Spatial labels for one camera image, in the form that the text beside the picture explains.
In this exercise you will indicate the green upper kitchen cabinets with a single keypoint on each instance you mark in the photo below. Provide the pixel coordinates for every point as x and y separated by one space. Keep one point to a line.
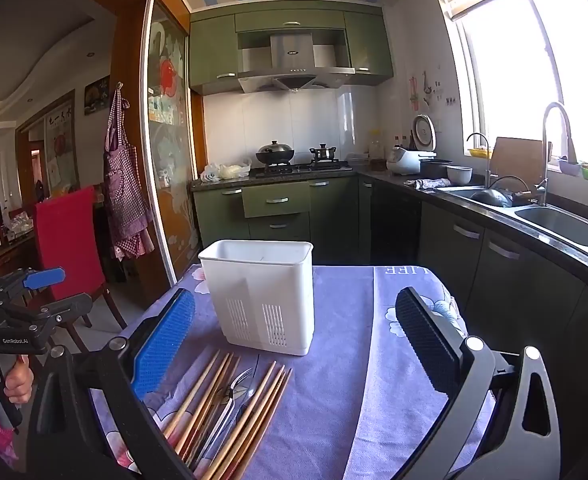
213 50

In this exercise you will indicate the white rice cooker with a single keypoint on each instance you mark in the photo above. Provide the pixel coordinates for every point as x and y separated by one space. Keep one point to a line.
404 160

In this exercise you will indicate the green lower kitchen cabinets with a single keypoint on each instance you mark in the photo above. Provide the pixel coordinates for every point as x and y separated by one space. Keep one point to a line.
334 215

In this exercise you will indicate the wooden cutting board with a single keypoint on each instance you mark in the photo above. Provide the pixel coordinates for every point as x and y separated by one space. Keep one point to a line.
519 160

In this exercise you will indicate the dark framed picture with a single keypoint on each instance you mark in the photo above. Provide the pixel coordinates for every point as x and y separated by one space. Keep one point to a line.
97 95

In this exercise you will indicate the tall steel faucet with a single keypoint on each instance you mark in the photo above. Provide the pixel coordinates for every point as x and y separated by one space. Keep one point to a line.
545 140

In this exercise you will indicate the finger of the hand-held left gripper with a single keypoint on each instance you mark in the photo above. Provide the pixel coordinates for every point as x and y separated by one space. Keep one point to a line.
43 278
66 306

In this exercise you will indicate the white plastic bags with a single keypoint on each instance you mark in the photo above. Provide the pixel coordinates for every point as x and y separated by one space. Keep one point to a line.
226 171

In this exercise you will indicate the white bowl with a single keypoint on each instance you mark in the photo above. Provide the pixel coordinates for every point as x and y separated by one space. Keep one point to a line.
459 175

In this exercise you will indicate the yellow sink caddy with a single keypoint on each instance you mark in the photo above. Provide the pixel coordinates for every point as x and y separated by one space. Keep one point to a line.
479 153

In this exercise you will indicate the grey dish cloth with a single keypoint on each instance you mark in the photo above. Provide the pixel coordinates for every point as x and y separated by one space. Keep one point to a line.
426 184

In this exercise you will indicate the black inner cooker pot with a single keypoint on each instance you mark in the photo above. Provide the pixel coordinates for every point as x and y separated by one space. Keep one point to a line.
434 169

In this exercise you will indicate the gas stove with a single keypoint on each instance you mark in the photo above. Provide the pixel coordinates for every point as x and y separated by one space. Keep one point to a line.
299 167

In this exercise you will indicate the purple floral tablecloth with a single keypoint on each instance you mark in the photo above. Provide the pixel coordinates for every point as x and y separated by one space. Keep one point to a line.
334 360

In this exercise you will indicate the black wok with lid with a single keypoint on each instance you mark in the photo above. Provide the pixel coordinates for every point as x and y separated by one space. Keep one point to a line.
275 152

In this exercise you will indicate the steel double sink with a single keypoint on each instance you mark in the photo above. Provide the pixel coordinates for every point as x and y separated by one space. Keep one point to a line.
559 225

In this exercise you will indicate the red covered chair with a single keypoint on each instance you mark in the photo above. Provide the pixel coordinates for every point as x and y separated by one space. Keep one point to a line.
68 240

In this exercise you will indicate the checkered apron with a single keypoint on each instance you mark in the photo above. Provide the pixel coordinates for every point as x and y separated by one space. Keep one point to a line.
123 185

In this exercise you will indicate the dark lower kitchen cabinets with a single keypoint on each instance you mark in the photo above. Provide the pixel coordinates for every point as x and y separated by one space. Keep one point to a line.
504 280

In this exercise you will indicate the person's left hand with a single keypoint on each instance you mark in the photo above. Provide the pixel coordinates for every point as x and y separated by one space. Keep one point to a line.
18 382

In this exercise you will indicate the small black pot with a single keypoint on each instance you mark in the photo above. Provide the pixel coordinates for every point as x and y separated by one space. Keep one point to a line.
322 153

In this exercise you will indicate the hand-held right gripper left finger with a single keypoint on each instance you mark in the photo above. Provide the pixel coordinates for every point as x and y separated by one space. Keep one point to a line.
166 342

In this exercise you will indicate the metal fork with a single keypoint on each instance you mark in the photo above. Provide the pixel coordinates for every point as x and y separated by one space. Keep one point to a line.
241 379

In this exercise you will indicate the steel range hood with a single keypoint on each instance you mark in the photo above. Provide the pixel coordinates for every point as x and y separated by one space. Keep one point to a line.
294 60

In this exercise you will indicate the pile of wooden chopsticks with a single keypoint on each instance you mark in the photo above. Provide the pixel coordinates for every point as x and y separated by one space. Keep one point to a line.
266 395

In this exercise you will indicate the green kitchen cabinets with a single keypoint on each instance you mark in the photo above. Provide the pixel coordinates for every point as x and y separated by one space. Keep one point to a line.
213 50
334 215

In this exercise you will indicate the small curved faucet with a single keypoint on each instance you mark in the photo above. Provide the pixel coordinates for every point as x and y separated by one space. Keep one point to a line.
487 165

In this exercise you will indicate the dark wok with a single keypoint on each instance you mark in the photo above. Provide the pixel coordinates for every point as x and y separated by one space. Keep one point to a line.
491 197

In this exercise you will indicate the metal spoon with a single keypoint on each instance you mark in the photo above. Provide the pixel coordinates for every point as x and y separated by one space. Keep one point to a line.
244 394

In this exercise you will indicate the white plastic utensil holder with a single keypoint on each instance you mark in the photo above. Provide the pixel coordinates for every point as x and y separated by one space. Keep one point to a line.
259 290

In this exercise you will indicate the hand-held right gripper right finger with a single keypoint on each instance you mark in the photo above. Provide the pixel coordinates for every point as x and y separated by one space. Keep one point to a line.
426 342

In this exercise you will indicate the wall poster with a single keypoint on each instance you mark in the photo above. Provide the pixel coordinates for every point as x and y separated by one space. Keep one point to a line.
61 145

